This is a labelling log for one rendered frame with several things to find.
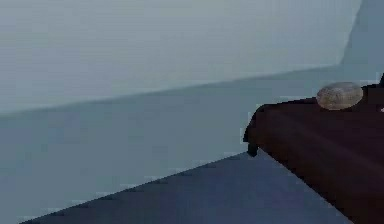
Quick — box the dark brown bed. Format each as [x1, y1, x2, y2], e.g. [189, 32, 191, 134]
[242, 73, 384, 224]

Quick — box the grey oval pillow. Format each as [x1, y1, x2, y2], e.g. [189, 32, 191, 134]
[315, 81, 364, 111]

